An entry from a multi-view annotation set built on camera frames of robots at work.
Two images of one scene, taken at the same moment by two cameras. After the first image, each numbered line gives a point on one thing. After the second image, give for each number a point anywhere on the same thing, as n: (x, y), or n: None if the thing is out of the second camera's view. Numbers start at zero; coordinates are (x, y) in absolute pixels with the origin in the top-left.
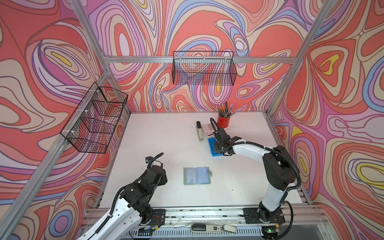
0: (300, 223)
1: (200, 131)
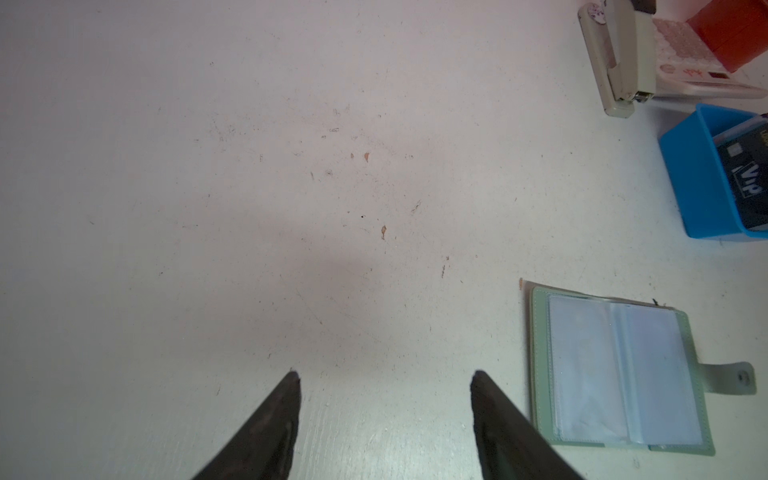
0: None
1: (623, 47)
